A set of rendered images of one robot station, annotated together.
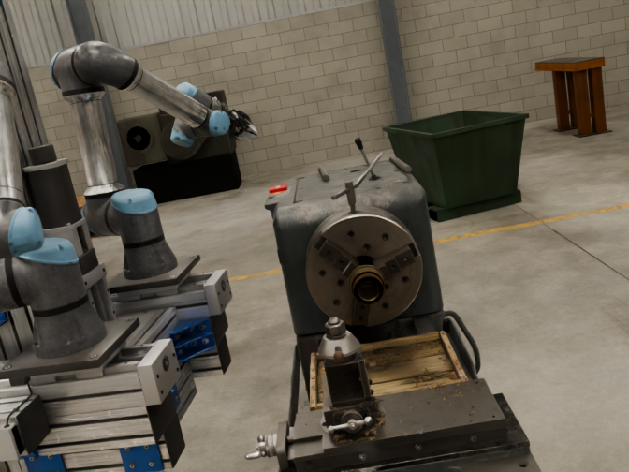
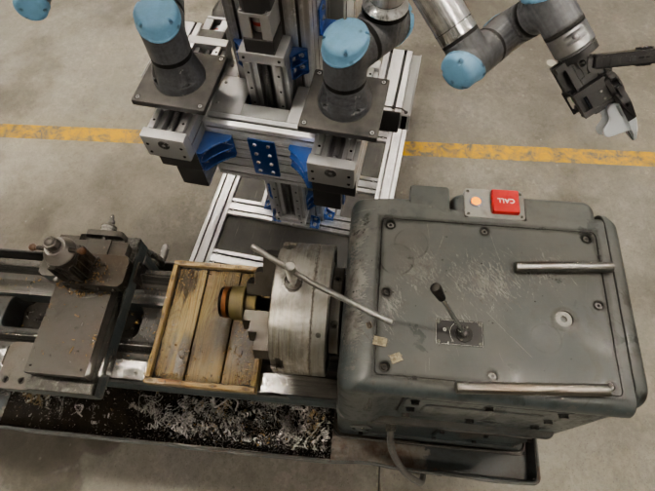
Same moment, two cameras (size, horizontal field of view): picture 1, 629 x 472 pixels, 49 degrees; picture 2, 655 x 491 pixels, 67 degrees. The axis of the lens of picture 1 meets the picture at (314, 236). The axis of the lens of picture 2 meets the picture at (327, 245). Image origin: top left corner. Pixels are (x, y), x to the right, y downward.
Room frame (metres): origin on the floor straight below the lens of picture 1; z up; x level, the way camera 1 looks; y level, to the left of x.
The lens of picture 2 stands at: (1.92, -0.53, 2.21)
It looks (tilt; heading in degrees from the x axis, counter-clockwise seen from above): 62 degrees down; 96
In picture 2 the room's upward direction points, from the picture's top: 3 degrees counter-clockwise
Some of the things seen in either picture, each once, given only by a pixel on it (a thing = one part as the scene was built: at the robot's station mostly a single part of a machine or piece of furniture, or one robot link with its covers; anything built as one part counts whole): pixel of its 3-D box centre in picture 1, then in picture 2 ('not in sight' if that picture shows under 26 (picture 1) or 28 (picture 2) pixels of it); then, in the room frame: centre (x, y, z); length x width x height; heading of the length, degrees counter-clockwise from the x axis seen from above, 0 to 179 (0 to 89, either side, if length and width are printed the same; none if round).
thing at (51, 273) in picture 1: (47, 271); (162, 27); (1.41, 0.56, 1.33); 0.13 x 0.12 x 0.14; 101
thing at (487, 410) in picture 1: (387, 426); (83, 299); (1.19, -0.07, 0.95); 0.43 x 0.17 x 0.05; 87
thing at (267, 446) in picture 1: (261, 447); (110, 222); (1.21, 0.18, 0.95); 0.07 x 0.04 x 0.04; 87
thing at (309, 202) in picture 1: (350, 238); (466, 317); (2.21, -0.12, 1.06); 0.59 x 0.48 x 0.39; 177
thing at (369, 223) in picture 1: (362, 267); (298, 307); (1.81, -0.11, 1.08); 0.32 x 0.09 x 0.32; 87
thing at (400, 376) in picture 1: (383, 373); (213, 323); (1.55, -0.10, 0.89); 0.36 x 0.30 x 0.04; 87
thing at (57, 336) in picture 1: (65, 321); (174, 63); (1.41, 0.56, 1.21); 0.15 x 0.15 x 0.10
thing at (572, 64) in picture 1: (570, 95); not in sight; (9.97, -4.02, 0.50); 1.61 x 0.44 x 1.00; 178
